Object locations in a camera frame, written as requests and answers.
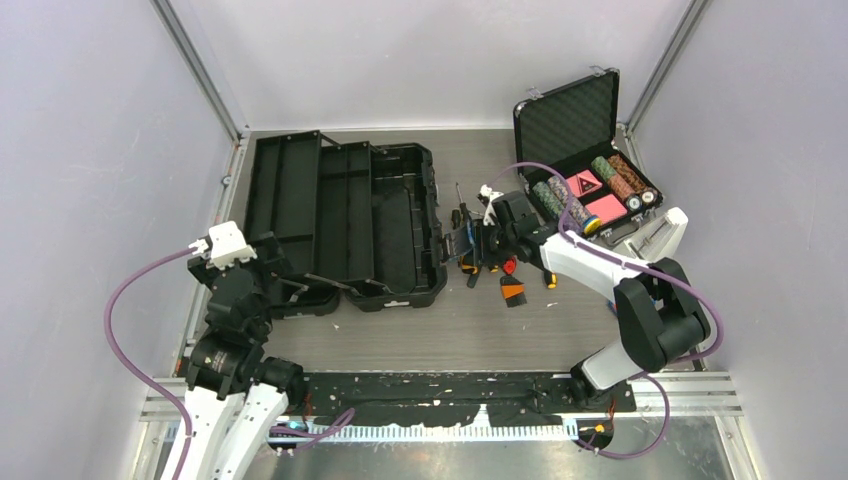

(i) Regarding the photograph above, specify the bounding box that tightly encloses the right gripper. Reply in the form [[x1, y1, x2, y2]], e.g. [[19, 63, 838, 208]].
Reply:
[[463, 218, 517, 267]]

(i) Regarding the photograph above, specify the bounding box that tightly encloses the black plastic toolbox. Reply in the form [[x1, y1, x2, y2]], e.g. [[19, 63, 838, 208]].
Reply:
[[242, 130, 447, 318]]

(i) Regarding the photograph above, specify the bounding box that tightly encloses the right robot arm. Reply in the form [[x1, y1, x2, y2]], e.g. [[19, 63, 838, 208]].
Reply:
[[443, 188, 711, 411]]

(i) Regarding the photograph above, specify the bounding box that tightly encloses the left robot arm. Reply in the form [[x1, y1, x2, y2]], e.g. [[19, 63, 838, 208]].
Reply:
[[162, 221, 307, 479]]

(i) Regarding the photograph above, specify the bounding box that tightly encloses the screwdriver far left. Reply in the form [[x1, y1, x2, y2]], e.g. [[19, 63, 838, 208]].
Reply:
[[451, 209, 463, 230]]

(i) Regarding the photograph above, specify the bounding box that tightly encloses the screwdriver top middle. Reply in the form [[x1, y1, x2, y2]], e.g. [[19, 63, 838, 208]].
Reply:
[[455, 182, 468, 223]]

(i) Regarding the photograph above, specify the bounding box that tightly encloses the orange black brush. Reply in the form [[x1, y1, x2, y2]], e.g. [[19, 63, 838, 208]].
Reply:
[[499, 275, 527, 308]]

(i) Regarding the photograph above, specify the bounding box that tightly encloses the screwdriver far right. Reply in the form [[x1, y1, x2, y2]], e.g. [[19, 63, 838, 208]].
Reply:
[[543, 271, 558, 289]]

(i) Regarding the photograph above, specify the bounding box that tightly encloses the black poker chip case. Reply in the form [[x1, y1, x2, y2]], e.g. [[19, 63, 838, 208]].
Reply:
[[512, 68, 664, 239]]

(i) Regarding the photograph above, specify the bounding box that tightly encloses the white stand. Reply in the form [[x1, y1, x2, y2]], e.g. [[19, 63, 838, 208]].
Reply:
[[614, 207, 689, 262]]

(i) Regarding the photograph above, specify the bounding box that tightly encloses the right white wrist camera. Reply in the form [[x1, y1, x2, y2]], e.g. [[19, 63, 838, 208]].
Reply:
[[478, 184, 504, 226]]

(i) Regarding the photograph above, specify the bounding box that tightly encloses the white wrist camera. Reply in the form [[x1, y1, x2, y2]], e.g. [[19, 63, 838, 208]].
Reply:
[[478, 184, 504, 226], [188, 220, 258, 270]]

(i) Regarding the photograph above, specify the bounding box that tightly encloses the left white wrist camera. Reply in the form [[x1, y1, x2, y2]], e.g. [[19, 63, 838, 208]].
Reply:
[[188, 220, 258, 270]]

